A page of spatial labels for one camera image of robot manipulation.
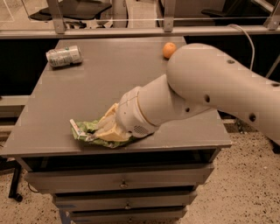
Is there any middle grey drawer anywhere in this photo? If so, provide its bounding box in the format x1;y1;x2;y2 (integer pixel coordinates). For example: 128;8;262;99
54;190;197;212

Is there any black stand leg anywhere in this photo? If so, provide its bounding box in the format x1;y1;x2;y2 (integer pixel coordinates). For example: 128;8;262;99
0;157;23;202

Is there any crushed silver soda can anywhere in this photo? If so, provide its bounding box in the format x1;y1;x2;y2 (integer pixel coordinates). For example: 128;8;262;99
45;45;82;67

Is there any top grey drawer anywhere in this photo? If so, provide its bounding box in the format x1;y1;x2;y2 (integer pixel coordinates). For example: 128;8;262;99
25;164;214;193

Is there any green jalapeno chip bag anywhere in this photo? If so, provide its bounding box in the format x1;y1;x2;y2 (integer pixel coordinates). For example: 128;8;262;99
69;119;137;149

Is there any black office chair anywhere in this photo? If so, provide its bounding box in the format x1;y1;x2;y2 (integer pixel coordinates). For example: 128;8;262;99
29;0;113;30

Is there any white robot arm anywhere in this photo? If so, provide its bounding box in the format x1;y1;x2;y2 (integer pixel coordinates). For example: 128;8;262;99
94;44;280;144

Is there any bottom grey drawer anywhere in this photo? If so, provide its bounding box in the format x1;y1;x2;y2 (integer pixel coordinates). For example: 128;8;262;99
70;206;186;224

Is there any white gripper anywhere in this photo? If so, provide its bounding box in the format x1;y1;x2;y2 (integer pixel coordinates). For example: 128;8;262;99
94;87;158;142

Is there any orange fruit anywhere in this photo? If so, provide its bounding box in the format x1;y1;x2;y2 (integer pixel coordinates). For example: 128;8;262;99
163;42;177;59

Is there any white cable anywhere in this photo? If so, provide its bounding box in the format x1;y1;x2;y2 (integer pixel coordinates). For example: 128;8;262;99
227;24;256;72

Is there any grey drawer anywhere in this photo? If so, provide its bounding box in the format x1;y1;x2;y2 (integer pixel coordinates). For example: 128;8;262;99
54;190;197;212
25;164;214;193
70;206;186;224

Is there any grey metal railing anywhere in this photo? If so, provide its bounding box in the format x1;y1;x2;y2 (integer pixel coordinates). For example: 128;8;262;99
0;0;280;39

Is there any grey drawer cabinet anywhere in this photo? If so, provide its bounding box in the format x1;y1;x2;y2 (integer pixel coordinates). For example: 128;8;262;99
2;38;231;224

